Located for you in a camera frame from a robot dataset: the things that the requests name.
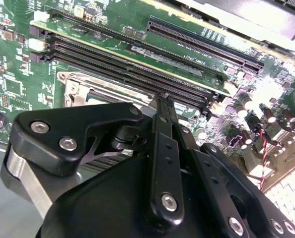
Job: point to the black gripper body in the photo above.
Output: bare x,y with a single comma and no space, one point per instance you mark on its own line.
100,210

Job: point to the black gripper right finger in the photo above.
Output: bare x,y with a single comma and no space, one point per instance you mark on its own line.
198,158

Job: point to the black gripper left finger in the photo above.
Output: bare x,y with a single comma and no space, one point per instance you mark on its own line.
100,116

